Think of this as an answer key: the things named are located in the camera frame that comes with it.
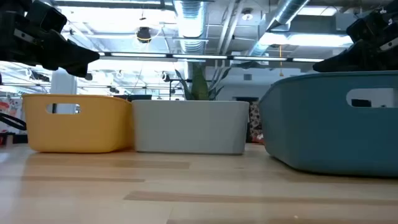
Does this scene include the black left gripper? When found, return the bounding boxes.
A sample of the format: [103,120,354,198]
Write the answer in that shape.
[0,0,100,78]

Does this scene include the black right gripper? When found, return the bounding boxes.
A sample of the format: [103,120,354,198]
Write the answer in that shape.
[312,12,398,73]

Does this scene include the white round column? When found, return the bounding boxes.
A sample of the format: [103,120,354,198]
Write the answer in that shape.
[50,68,78,114]

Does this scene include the yellow plastic bin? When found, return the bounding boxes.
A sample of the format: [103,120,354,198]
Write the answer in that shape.
[21,94,135,154]

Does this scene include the black round ceiling fixture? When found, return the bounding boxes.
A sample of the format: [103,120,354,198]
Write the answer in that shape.
[136,26,152,44]

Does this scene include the colourful printed poster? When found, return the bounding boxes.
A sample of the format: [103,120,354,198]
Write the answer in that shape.
[0,98,23,133]

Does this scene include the dark patterned fabric item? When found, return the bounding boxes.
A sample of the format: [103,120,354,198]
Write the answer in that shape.
[248,101,265,144]

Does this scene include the long black overhead light bar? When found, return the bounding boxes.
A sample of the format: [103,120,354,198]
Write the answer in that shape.
[98,52,326,63]

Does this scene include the snake plant in white pot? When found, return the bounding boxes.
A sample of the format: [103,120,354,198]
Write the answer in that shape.
[174,63,233,101]

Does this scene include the white plastic bin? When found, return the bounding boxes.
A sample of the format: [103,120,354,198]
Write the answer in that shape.
[131,99,250,156]

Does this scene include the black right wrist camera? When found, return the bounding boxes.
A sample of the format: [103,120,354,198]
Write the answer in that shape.
[346,11,391,44]

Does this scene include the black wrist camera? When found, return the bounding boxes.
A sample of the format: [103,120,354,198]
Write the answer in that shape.
[24,0,68,34]
[346,11,391,44]

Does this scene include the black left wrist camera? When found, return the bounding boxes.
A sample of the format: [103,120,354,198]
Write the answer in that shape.
[24,0,68,34]

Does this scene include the silver smooth ceiling duct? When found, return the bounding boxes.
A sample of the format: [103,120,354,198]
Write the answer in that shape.
[248,0,312,57]

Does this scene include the black looped cable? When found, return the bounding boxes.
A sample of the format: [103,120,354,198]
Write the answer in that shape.
[0,111,27,131]

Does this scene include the silver ribbed ceiling duct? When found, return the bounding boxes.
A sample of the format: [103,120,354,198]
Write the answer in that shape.
[172,0,208,54]

